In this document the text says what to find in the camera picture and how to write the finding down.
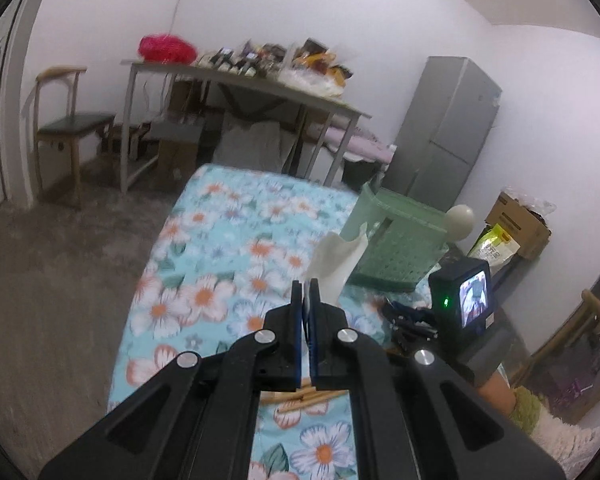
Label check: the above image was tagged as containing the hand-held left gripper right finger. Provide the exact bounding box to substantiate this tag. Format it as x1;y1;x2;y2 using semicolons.
310;282;568;480

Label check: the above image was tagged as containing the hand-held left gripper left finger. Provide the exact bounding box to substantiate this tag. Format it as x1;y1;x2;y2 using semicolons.
37;280;305;480

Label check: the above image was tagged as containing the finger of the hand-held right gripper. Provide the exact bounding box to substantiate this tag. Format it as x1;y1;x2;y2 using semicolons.
391;324;439;356
383;298;434;326

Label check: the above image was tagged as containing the bundle of wooden chopsticks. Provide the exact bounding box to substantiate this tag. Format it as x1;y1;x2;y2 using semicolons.
262;380;352;417

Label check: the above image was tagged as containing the green plastic utensil basket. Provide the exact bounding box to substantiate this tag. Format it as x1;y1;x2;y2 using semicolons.
339;182;453;293

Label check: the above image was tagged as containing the white plastic soup ladle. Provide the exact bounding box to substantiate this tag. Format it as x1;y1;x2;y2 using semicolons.
444;204;476;256

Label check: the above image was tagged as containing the white plastic rice paddle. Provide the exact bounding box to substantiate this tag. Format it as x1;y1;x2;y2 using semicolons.
302;225;370;361

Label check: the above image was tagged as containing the person's right forearm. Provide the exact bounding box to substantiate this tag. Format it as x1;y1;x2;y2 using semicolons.
477;370;600;471

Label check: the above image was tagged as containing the green and white bag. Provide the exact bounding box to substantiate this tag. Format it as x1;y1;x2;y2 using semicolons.
467;224;521;267

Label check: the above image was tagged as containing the large cardboard box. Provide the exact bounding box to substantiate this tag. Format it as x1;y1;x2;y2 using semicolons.
485;192;552;261

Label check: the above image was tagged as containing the blue floral blanket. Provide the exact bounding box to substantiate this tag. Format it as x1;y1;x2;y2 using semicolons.
107;162;511;480

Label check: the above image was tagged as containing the pink rolled bedding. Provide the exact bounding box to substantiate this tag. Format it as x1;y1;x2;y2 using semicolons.
305;125;396;166

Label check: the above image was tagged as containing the grey refrigerator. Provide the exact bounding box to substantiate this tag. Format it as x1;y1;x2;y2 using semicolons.
382;56;503;211

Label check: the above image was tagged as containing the grey cloth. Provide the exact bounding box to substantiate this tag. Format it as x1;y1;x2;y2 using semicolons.
215;120;291;176

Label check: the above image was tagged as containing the small brown cardboard box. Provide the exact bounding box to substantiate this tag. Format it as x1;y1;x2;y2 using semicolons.
157;139;202;188

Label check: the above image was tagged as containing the grey case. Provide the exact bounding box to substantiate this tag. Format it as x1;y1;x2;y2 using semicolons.
150;119;204;143

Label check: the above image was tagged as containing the yellow bag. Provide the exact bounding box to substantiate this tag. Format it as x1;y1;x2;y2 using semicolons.
327;62;356;86

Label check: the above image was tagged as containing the white plastic bag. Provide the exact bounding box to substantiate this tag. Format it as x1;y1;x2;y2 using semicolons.
280;67;343;98

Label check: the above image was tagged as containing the grey table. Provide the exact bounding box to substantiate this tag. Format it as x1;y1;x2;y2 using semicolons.
120;57;373;193

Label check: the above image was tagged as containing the red bag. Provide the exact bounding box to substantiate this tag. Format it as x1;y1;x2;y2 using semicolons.
138;34;197;64

